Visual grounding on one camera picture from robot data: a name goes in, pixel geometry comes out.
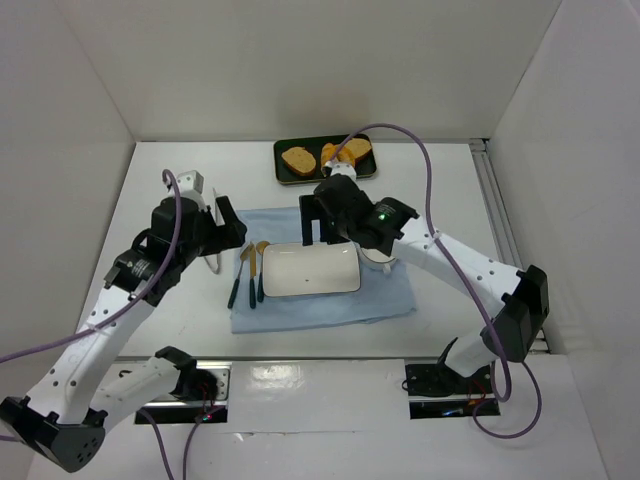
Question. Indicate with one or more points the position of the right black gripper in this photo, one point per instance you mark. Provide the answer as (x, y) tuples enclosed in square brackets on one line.
[(314, 212)]

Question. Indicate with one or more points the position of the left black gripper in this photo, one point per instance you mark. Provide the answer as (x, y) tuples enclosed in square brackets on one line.
[(220, 232)]

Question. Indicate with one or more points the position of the orange round bagel bread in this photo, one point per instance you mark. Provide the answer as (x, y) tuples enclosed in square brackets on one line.
[(336, 156)]

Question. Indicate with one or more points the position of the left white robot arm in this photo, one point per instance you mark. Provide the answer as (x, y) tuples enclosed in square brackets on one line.
[(65, 417)]

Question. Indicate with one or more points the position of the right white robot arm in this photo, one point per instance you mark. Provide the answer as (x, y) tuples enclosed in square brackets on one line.
[(515, 302)]

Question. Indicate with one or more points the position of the toasted bread slice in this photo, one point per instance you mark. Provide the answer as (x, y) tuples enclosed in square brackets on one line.
[(300, 161)]

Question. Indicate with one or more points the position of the baguette bread slice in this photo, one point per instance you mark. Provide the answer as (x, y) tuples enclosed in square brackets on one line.
[(359, 148)]

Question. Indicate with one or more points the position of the white rectangular plate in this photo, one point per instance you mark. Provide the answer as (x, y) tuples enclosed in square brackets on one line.
[(291, 269)]

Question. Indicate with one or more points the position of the black serving tray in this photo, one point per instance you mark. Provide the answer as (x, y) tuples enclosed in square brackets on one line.
[(365, 169)]

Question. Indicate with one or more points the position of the light blue cloth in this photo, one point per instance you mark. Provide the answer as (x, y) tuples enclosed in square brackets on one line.
[(380, 296)]

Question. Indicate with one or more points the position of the gold knife green handle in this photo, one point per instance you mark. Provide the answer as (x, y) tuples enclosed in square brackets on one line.
[(252, 275)]

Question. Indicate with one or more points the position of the gold spoon green handle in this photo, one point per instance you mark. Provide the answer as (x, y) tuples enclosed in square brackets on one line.
[(260, 248)]

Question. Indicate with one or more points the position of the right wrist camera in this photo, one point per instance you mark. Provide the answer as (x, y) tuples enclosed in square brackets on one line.
[(333, 168)]

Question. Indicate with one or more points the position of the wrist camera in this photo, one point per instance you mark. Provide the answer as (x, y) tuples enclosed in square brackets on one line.
[(333, 168), (190, 183)]

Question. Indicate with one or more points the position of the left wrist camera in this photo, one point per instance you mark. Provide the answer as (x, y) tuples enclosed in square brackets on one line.
[(190, 183)]

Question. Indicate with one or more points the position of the white handled bowl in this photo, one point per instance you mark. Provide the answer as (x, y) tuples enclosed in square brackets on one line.
[(376, 260)]

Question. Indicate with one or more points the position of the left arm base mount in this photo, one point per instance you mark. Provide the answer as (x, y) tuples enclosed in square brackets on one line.
[(208, 401)]

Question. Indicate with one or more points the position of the aluminium frame rail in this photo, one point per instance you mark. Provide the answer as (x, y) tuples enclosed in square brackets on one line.
[(494, 203)]

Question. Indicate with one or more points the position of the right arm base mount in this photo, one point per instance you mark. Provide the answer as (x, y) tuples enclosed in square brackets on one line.
[(432, 394)]

